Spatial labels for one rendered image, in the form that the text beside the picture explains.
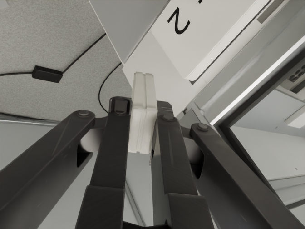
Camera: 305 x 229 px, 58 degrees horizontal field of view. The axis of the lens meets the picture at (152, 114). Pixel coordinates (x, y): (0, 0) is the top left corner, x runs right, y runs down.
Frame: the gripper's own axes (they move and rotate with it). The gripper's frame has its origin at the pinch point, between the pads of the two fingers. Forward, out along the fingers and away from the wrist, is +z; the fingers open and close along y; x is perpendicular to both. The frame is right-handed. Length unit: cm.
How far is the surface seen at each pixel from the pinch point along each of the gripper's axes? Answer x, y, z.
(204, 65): -0.1, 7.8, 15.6
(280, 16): 6.8, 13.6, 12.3
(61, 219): -100, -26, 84
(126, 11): 3.3, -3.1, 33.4
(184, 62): -0.4, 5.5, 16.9
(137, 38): -0.2, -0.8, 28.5
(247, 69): 0.8, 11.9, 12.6
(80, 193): -99, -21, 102
